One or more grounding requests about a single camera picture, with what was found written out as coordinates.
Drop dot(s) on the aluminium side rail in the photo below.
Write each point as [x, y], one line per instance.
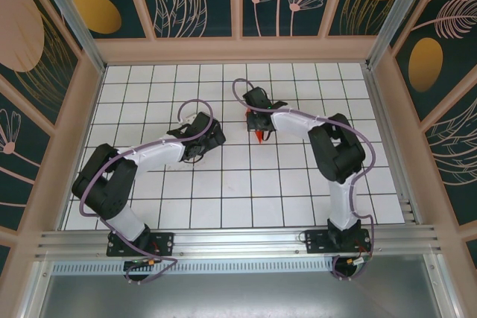
[391, 146]

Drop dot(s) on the aluminium frame post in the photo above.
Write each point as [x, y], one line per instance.
[395, 9]
[74, 20]

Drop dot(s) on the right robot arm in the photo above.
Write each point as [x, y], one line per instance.
[335, 154]

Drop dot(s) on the grey metal sheet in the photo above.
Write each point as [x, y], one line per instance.
[238, 295]

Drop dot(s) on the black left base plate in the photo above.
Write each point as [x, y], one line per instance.
[164, 243]

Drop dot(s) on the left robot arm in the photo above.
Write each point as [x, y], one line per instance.
[100, 191]

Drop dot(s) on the aluminium mounting rail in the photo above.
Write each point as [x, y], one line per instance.
[238, 241]

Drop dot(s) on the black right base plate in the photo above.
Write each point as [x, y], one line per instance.
[316, 241]

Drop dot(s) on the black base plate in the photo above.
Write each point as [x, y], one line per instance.
[316, 241]
[164, 243]

